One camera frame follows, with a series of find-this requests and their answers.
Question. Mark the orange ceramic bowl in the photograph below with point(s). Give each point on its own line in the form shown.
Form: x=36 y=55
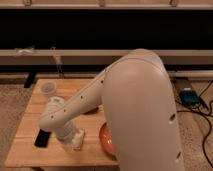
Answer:
x=106 y=140

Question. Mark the wooden table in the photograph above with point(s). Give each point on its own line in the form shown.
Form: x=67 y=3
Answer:
x=23 y=152

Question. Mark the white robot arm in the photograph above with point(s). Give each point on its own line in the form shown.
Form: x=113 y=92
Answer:
x=139 y=105

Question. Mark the translucent plastic cup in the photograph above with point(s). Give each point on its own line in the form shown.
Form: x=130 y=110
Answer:
x=48 y=89

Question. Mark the white sponge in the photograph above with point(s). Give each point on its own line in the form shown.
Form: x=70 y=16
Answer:
x=77 y=140

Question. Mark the blue power adapter box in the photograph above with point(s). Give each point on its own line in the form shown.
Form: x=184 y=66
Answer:
x=189 y=97

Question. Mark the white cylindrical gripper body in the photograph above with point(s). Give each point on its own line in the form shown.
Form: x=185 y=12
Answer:
x=66 y=133

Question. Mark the black rectangular remote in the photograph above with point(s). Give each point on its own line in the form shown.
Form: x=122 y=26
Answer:
x=42 y=139

